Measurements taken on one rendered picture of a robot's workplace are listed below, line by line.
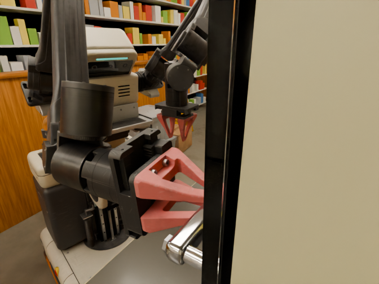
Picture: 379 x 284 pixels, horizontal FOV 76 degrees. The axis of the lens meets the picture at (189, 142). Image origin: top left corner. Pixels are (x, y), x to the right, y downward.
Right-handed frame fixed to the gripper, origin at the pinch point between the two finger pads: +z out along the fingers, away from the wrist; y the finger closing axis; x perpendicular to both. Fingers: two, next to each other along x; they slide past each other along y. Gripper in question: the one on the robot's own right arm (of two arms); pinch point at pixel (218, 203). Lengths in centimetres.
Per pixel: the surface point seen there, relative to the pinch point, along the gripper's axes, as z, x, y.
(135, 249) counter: -21.6, 9.2, -26.4
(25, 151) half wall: -185, 71, -66
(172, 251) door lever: -0.7, -6.9, 1.0
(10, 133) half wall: -186, 67, -50
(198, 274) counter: -7.6, 9.8, -26.7
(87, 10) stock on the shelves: -226, 198, 35
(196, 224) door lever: -0.2, -4.1, 1.1
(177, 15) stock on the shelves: -213, 375, 31
